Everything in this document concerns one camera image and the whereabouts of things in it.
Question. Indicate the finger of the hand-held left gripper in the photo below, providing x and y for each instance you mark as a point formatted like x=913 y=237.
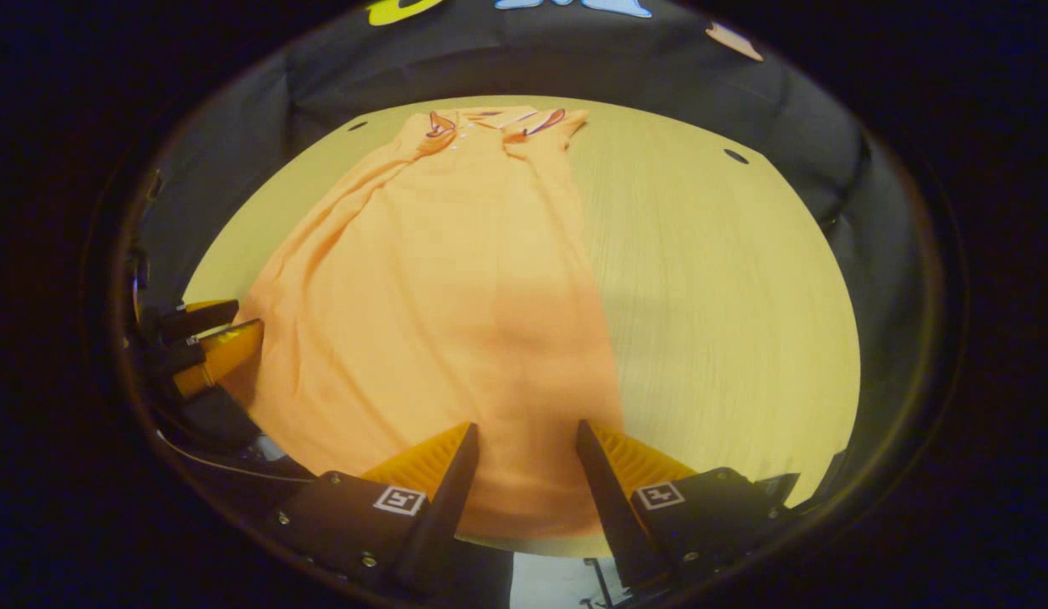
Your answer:
x=194 y=321
x=227 y=351

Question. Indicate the orange T-shirt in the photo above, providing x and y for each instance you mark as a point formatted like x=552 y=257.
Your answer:
x=439 y=296

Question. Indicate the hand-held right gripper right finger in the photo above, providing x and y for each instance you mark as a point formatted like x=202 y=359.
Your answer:
x=608 y=507

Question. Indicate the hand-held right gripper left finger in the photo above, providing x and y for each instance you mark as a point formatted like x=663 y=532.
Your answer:
x=443 y=516

